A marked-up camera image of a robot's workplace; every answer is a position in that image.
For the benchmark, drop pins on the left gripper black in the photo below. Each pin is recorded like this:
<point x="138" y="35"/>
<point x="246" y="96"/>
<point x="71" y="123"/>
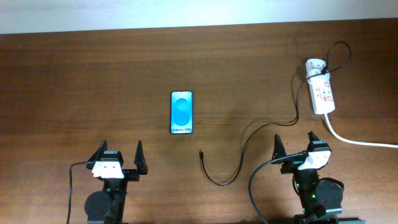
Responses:
<point x="132" y="174"/>

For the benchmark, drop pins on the blue Samsung Galaxy smartphone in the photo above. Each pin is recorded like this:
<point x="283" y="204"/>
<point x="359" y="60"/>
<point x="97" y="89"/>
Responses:
<point x="181" y="117"/>

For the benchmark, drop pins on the white USB charger adapter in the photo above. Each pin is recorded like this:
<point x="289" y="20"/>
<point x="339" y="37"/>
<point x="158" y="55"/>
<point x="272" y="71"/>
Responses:
<point x="314" y="66"/>

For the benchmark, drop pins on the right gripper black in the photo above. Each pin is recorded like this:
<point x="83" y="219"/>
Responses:
<point x="292" y="164"/>

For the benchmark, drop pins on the white power strip red switches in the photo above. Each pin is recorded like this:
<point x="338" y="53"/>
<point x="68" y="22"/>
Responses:
<point x="321" y="94"/>

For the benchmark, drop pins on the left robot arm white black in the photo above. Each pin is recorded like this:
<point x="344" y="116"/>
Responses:
<point x="107" y="205"/>

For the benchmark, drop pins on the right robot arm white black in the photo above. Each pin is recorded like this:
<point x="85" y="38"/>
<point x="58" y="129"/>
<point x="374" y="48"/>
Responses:
<point x="320" y="197"/>

